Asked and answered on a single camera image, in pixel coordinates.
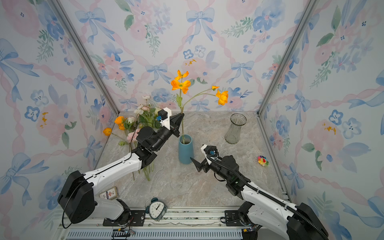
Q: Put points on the orange ranunculus flower bunch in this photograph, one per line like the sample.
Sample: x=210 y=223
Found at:
x=126 y=125

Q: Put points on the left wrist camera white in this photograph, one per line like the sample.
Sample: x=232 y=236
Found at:
x=164 y=118

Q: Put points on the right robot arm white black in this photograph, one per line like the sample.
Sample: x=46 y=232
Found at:
x=286 y=219

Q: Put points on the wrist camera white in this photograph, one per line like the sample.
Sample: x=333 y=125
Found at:
x=210 y=152
x=164 y=118

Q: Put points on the pink carnation flower stem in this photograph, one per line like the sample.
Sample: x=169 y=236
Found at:
x=133 y=143

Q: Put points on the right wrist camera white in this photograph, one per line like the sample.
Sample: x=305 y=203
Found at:
x=210 y=152

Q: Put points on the colourful small flower toy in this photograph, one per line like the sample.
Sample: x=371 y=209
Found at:
x=263 y=161

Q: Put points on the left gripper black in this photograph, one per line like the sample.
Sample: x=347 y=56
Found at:
x=172 y=127

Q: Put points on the clear glass vase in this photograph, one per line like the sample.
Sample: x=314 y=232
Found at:
x=233 y=134

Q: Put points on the teal ceramic vase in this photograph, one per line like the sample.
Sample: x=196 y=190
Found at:
x=186 y=149

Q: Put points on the white flower stem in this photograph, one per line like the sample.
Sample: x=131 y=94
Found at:
x=147 y=114

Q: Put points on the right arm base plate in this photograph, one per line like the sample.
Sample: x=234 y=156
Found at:
x=232 y=218

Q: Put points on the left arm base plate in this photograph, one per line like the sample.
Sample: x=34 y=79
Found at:
x=134 y=218

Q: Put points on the aluminium rail frame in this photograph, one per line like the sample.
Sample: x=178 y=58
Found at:
x=183 y=223

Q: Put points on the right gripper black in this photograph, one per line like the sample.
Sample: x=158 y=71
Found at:
x=205 y=163

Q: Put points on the teal alarm clock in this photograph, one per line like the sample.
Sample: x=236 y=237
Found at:
x=156 y=209

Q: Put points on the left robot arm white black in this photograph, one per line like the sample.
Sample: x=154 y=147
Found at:
x=77 y=197

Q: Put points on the orange poppy flower stem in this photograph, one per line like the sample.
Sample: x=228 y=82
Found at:
x=182 y=85

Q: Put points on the playing card box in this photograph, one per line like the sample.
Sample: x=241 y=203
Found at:
x=109 y=194

